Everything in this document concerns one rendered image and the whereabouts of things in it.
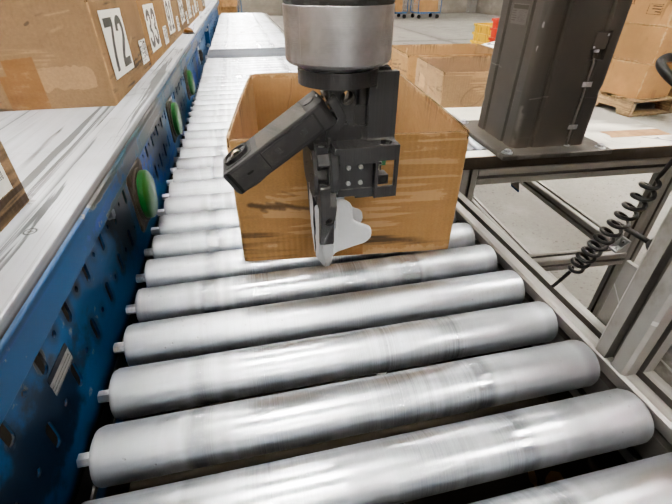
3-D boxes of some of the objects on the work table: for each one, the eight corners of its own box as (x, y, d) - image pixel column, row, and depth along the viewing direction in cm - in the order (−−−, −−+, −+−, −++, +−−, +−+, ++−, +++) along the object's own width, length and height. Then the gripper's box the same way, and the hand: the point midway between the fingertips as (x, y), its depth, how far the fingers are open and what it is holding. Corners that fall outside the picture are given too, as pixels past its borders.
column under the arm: (543, 120, 109) (586, -26, 91) (611, 154, 88) (685, -28, 69) (454, 124, 106) (479, -26, 87) (502, 160, 85) (549, -28, 66)
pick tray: (558, 104, 123) (569, 69, 118) (438, 108, 120) (443, 72, 114) (514, 84, 147) (521, 54, 141) (413, 87, 143) (416, 56, 137)
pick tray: (503, 82, 150) (510, 53, 144) (405, 85, 146) (407, 55, 140) (472, 68, 173) (477, 43, 167) (386, 71, 169) (388, 44, 163)
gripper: (411, 73, 32) (391, 280, 44) (378, 55, 39) (368, 237, 51) (305, 78, 30) (314, 291, 42) (291, 58, 38) (302, 245, 50)
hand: (319, 256), depth 45 cm, fingers closed
